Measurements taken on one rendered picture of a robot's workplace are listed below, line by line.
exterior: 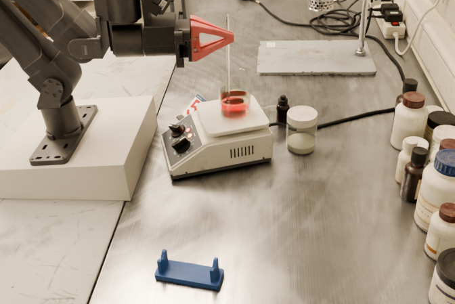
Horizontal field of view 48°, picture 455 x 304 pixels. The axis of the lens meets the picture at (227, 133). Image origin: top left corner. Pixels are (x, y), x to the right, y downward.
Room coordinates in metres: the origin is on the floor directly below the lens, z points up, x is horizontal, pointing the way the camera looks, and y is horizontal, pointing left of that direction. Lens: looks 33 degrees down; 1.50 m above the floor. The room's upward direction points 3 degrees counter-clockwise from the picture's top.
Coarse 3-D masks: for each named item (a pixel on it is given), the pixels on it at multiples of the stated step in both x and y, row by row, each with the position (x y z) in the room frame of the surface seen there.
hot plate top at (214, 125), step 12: (252, 96) 0.90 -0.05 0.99; (204, 108) 0.86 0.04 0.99; (216, 108) 0.86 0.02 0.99; (252, 108) 0.85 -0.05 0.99; (204, 120) 0.82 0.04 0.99; (216, 120) 0.82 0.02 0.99; (228, 120) 0.82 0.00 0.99; (240, 120) 0.81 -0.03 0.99; (252, 120) 0.81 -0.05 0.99; (264, 120) 0.81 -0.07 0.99; (216, 132) 0.78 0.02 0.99; (228, 132) 0.78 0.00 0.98
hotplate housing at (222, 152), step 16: (192, 112) 0.89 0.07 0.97; (208, 144) 0.77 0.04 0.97; (224, 144) 0.77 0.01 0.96; (240, 144) 0.78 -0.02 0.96; (256, 144) 0.79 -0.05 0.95; (272, 144) 0.80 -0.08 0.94; (192, 160) 0.76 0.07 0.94; (208, 160) 0.77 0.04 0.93; (224, 160) 0.77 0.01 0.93; (240, 160) 0.78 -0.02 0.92; (256, 160) 0.79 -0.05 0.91; (176, 176) 0.76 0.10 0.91
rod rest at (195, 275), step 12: (168, 264) 0.54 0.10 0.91; (180, 264) 0.54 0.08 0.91; (192, 264) 0.54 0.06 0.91; (216, 264) 0.52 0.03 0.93; (156, 276) 0.52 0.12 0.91; (168, 276) 0.52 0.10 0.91; (180, 276) 0.51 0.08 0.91; (192, 276) 0.51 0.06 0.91; (204, 276) 0.51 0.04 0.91; (216, 276) 0.51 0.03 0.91; (216, 288) 0.49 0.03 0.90
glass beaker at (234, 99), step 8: (224, 72) 0.86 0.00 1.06; (232, 72) 0.87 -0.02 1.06; (240, 72) 0.87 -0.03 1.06; (248, 72) 0.85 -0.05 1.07; (224, 80) 0.86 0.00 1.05; (232, 80) 0.87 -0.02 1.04; (240, 80) 0.87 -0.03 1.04; (248, 80) 0.83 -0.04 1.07; (224, 88) 0.82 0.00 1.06; (232, 88) 0.81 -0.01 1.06; (240, 88) 0.81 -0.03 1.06; (248, 88) 0.83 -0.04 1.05; (224, 96) 0.82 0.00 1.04; (232, 96) 0.81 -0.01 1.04; (240, 96) 0.81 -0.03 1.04; (248, 96) 0.83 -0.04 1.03; (224, 104) 0.82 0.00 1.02; (232, 104) 0.81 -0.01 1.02; (240, 104) 0.81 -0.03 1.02; (248, 104) 0.83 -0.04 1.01; (224, 112) 0.82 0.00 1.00; (232, 112) 0.81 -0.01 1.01; (240, 112) 0.81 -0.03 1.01; (248, 112) 0.82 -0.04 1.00; (232, 120) 0.81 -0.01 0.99
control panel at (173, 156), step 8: (184, 120) 0.87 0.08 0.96; (192, 120) 0.86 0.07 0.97; (192, 128) 0.83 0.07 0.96; (168, 136) 0.85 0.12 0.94; (184, 136) 0.82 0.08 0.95; (192, 136) 0.81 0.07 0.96; (168, 144) 0.83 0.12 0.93; (192, 144) 0.79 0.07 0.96; (200, 144) 0.77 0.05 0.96; (168, 152) 0.80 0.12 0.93; (176, 152) 0.79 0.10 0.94; (184, 152) 0.78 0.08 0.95; (176, 160) 0.77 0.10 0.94
